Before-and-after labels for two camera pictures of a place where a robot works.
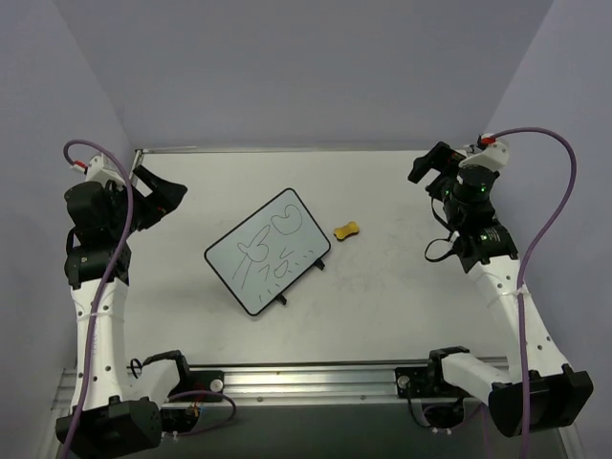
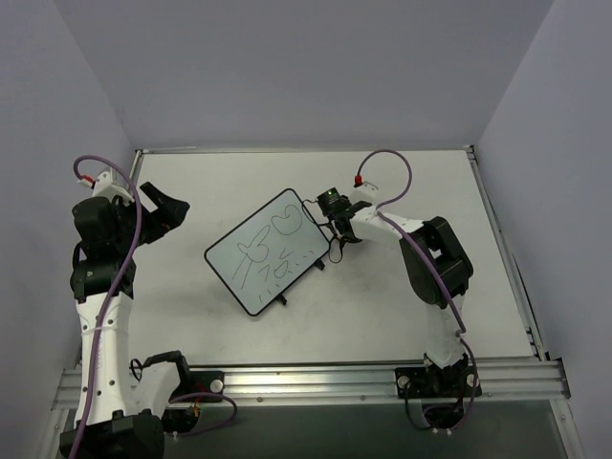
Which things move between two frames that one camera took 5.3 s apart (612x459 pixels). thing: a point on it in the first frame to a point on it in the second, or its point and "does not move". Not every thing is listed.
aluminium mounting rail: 309,382 does not move
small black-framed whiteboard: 265,252 does not move
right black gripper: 440,168 to 342,218
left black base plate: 209,381 does not move
